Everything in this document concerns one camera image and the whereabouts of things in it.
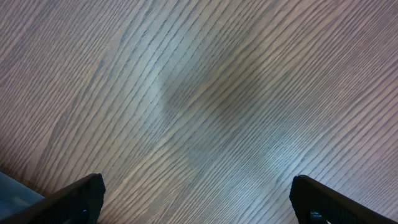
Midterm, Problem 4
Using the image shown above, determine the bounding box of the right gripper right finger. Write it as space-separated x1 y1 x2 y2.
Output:
289 175 397 224

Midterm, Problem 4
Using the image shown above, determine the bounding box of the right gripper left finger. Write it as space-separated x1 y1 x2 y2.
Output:
1 174 106 224

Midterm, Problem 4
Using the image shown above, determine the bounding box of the clear plastic storage bin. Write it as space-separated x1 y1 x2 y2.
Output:
0 172 44 220

